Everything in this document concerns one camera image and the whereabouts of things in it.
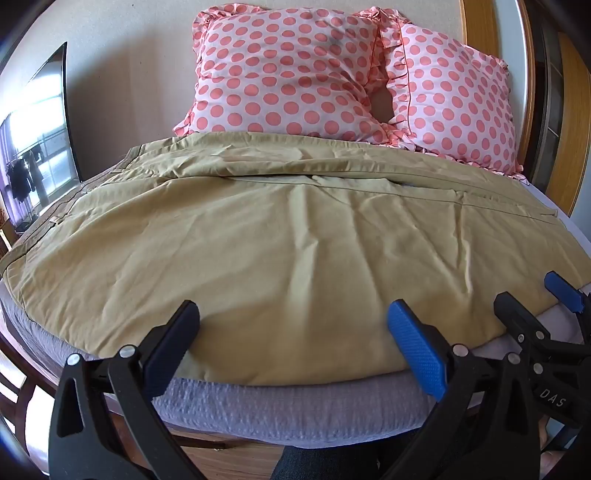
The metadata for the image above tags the grey bed mattress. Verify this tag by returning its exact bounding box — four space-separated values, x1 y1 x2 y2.
0 182 591 449

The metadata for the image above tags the wooden chair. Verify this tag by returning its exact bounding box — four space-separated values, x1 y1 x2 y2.
0 330 63 428

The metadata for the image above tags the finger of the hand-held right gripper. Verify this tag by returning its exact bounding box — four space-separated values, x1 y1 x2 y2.
544 271 591 325
493 292 562 357

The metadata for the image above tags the large pink polka dot pillow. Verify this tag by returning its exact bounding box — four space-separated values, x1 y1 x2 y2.
173 4 402 145

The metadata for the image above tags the wooden bed frame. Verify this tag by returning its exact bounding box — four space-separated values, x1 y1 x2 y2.
104 392 476 480

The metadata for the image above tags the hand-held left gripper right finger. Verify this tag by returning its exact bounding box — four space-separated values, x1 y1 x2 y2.
382 299 542 480

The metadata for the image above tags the wooden television stand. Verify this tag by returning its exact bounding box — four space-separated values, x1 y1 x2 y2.
0 217 29 259

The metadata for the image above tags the small pink polka dot pillow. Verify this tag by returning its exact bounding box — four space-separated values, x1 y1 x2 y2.
376 8 528 182

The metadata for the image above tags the olive green blanket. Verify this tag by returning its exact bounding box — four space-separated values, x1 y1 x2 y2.
0 132 561 387

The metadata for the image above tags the wooden headboard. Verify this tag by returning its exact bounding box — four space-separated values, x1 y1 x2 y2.
461 0 591 217

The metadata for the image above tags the person's dark trouser leg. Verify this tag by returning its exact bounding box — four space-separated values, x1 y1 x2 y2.
270 444 385 480

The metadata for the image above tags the window with hanging clothes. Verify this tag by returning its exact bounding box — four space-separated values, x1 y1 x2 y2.
0 41 83 234

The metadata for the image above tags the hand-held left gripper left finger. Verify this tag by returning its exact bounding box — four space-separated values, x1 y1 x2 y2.
48 300 201 480

